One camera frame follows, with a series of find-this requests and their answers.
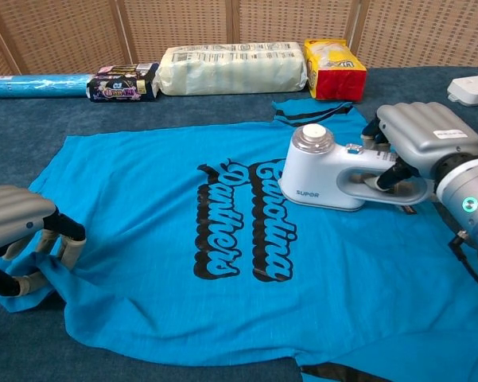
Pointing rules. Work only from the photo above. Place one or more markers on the yellow red tissue pack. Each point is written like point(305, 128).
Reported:
point(336, 79)

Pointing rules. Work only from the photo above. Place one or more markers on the long white tissue pack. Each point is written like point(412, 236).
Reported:
point(230, 69)

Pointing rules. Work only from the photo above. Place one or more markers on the blue printed T-shirt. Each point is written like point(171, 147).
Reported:
point(143, 238)

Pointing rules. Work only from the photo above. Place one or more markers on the blue plastic film roll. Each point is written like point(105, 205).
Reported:
point(36, 86)

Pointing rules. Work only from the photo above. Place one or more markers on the wicker folding screen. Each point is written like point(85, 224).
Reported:
point(183, 28)

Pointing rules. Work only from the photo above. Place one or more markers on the white handheld garment steamer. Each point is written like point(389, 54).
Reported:
point(314, 175)

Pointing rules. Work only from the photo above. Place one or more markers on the white power strip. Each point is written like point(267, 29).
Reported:
point(473, 89)

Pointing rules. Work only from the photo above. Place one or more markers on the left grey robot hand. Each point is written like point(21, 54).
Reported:
point(12, 215)

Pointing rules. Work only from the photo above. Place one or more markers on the dark sanitary pad package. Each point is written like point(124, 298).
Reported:
point(119, 89)

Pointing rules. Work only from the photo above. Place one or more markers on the teal carpet table cover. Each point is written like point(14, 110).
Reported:
point(24, 127)

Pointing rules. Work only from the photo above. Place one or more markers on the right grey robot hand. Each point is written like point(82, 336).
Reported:
point(425, 131)

